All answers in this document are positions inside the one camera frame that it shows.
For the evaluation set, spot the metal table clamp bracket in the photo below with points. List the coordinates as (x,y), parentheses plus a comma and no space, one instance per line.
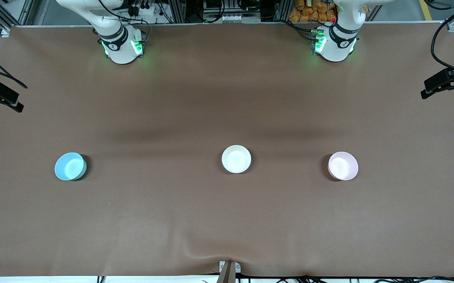
(229,271)

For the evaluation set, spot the white bowl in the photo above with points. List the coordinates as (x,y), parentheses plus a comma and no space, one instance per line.
(236,159)

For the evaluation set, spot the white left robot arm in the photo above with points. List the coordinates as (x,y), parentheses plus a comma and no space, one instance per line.
(335,49)

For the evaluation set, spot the white connector block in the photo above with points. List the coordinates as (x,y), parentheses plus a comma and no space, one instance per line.
(231,18)

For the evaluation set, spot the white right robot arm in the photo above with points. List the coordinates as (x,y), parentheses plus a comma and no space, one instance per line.
(123,49)

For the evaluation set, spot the brown table mat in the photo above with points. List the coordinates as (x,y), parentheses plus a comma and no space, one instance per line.
(227,220)

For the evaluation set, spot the pile of orange objects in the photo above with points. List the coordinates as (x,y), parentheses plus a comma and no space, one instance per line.
(309,11)

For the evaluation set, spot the blue bowl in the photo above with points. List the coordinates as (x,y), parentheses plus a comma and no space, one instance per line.
(70,167)

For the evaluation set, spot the white power strip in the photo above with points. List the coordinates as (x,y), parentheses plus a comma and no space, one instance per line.
(142,10)

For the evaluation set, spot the pink bowl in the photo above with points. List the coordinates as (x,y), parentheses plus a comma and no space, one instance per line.
(343,166)

